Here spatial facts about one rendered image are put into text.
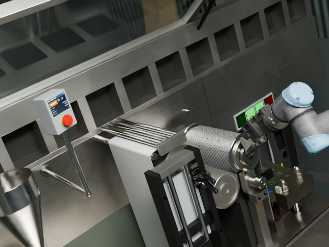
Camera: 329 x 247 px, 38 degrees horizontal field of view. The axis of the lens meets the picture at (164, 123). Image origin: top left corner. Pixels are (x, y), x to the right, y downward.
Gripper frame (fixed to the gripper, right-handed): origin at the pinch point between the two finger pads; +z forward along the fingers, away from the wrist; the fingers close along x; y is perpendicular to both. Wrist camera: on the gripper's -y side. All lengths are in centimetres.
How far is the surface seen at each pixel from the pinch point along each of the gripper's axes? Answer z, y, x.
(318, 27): 72, 47, -155
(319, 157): 145, -18, -151
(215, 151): 9.2, 8.0, 4.7
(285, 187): 15.6, -15.9, -13.5
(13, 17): -45, 48, 59
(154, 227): 21.0, -0.1, 34.2
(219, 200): 10.5, -6.0, 14.6
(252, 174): 5.3, -5.7, 1.2
